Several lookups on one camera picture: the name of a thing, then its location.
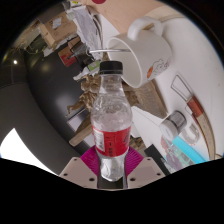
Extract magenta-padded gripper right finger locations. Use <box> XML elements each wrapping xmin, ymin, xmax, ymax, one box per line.
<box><xmin>123</xmin><ymin>146</ymin><xmax>167</xmax><ymax>190</ymax></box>

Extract holographic colourful book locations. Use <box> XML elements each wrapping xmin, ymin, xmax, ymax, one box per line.
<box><xmin>159</xmin><ymin>134</ymin><xmax>208</xmax><ymax>174</ymax></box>

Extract small silver-lidded white jar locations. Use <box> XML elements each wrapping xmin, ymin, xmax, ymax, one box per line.
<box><xmin>159</xmin><ymin>110</ymin><xmax>188</xmax><ymax>140</ymax></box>

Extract golden sculpture on wooden base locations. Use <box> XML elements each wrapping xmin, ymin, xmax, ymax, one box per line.
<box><xmin>66</xmin><ymin>72</ymin><xmax>169</xmax><ymax>151</ymax></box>

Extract clear red-labelled drink bottle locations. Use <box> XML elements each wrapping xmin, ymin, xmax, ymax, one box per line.
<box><xmin>90</xmin><ymin>60</ymin><xmax>134</xmax><ymax>183</ymax></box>

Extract cardboard box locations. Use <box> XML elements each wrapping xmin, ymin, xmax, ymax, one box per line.
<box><xmin>38</xmin><ymin>11</ymin><xmax>78</xmax><ymax>50</ymax></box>

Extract red box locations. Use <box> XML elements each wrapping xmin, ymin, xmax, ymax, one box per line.
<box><xmin>57</xmin><ymin>43</ymin><xmax>81</xmax><ymax>68</ymax></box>

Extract white green-labelled spray bottle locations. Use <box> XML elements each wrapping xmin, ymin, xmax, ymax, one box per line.
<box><xmin>73</xmin><ymin>59</ymin><xmax>103</xmax><ymax>81</ymax></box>

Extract white mug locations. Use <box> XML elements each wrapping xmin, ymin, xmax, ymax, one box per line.
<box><xmin>105</xmin><ymin>15</ymin><xmax>173</xmax><ymax>89</ymax></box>

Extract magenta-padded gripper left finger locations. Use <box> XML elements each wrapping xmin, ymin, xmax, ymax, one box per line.
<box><xmin>59</xmin><ymin>146</ymin><xmax>101</xmax><ymax>190</ymax></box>

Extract red-handled wire loop tool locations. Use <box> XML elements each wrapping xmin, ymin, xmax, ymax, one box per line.
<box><xmin>170</xmin><ymin>73</ymin><xmax>217</xmax><ymax>160</ymax></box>

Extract newspaper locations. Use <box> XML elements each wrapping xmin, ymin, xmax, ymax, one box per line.
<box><xmin>71</xmin><ymin>4</ymin><xmax>104</xmax><ymax>53</ymax></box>

